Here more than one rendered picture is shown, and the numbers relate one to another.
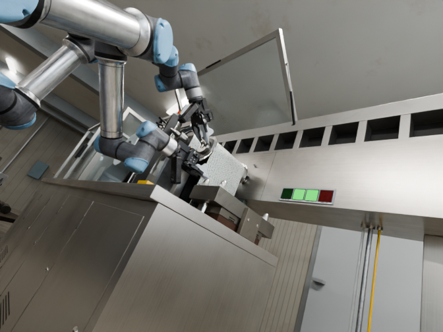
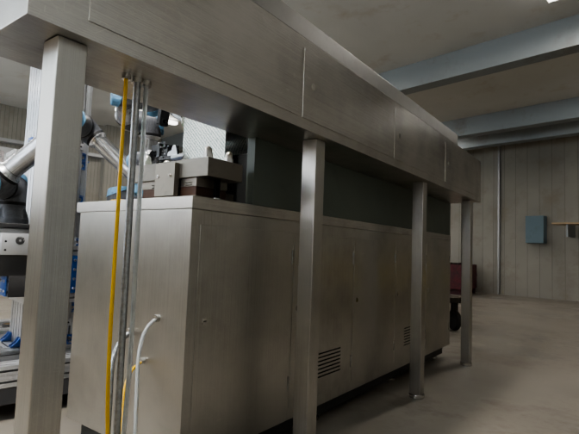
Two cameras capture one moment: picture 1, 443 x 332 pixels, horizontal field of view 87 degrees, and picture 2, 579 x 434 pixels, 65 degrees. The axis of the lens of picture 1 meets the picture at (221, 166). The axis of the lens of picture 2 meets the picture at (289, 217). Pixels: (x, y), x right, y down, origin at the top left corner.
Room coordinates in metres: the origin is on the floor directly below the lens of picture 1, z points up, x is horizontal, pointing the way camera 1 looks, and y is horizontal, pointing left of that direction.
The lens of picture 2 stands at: (0.94, -1.76, 0.75)
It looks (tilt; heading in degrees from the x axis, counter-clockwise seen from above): 4 degrees up; 74
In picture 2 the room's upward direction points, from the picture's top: 2 degrees clockwise
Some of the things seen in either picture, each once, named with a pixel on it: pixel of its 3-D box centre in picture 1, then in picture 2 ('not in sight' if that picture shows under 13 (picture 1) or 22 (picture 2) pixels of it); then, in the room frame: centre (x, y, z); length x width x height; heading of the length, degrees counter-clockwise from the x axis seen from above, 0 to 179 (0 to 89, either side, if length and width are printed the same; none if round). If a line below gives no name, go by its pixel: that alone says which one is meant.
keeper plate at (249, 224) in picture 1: (250, 225); (165, 180); (0.94, -0.20, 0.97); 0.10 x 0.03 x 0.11; 128
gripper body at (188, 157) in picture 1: (183, 156); (163, 155); (0.93, 0.16, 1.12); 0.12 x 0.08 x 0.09; 128
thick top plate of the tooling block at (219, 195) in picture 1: (234, 213); (184, 174); (1.01, -0.13, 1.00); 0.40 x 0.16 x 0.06; 128
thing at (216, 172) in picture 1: (219, 184); (202, 151); (1.07, -0.03, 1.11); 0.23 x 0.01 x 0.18; 128
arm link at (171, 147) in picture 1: (167, 147); not in sight; (0.88, 0.23, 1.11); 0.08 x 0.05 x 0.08; 38
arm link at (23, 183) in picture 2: not in sight; (11, 187); (0.27, 0.55, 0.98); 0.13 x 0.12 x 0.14; 77
